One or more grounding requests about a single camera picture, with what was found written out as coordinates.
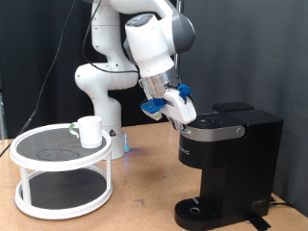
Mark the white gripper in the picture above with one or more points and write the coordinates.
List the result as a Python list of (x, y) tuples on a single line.
[(179, 109)]

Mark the black Keurig coffee machine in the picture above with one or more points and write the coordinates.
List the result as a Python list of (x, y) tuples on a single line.
[(243, 160)]

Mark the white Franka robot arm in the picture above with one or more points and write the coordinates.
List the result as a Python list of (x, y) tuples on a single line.
[(102, 77)]

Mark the white ceramic mug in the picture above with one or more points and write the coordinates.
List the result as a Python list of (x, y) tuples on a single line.
[(91, 133)]

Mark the white two-tier turntable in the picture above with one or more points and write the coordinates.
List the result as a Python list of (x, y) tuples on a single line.
[(61, 164)]

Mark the grey partition panel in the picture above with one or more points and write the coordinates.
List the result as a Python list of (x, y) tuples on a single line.
[(288, 64)]

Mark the black tape strip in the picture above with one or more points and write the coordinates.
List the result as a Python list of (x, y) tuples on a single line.
[(258, 223)]

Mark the black backdrop curtain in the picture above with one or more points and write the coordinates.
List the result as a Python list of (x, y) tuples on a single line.
[(19, 48)]

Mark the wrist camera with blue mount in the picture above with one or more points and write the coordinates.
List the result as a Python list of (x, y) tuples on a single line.
[(152, 107)]

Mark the grey metal frame post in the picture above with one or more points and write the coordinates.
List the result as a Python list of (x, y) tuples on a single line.
[(1, 122)]

